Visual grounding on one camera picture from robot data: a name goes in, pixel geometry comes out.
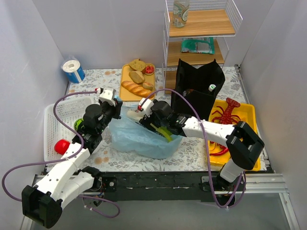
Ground green celery sticks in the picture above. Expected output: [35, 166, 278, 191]
[150, 123, 173, 142]

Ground white napa cabbage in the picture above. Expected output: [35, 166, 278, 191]
[126, 110, 144, 122]

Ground light blue plastic bag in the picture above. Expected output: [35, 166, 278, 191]
[108, 105, 182, 159]

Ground green watermelon ball toy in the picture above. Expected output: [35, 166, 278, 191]
[74, 118, 83, 131]

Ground black fabric grocery bag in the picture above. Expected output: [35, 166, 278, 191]
[175, 59, 225, 120]

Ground green label water bottle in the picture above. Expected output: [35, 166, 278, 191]
[208, 84, 216, 92]

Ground red snack bag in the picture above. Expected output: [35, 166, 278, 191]
[182, 89, 193, 97]

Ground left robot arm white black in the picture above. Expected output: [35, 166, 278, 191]
[22, 99, 122, 229]

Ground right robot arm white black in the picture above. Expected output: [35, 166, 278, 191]
[138, 98, 264, 189]

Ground orange bread tray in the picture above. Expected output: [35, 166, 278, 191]
[119, 64, 155, 102]

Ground small bread bun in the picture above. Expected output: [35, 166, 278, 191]
[142, 82, 154, 91]

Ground baguette bread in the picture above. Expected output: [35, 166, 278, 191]
[121, 80, 152, 98]

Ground white plastic basket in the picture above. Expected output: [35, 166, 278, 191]
[44, 96, 95, 161]

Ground oval bread loaf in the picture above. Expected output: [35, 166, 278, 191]
[129, 70, 145, 84]

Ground round brown bread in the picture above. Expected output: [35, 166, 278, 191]
[129, 59, 146, 72]

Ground toilet paper roll blue pack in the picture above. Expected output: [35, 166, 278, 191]
[61, 55, 85, 83]

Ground red apple toy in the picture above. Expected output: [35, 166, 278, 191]
[54, 139, 70, 155]

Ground red toy lobster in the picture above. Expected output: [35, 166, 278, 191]
[210, 98, 241, 156]

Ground green snack packet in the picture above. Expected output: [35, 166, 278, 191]
[181, 37, 215, 55]

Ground yellow tray with vegetables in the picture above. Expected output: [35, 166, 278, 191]
[208, 100, 257, 166]

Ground clear glass bottle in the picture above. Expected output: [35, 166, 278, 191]
[172, 0, 189, 28]

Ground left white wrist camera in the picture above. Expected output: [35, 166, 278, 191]
[97, 88, 116, 106]

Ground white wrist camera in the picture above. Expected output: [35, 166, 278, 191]
[138, 98, 154, 116]
[97, 88, 116, 106]

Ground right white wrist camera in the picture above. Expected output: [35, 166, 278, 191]
[138, 98, 154, 116]

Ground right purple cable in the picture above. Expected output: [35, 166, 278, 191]
[138, 89, 247, 208]

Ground purple cable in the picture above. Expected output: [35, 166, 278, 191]
[1, 89, 120, 218]
[138, 89, 247, 208]

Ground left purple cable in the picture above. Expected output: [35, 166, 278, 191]
[1, 89, 120, 218]

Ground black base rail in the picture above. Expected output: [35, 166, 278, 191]
[95, 171, 213, 202]

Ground wire and wood shelf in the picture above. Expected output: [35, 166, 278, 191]
[162, 0, 243, 95]

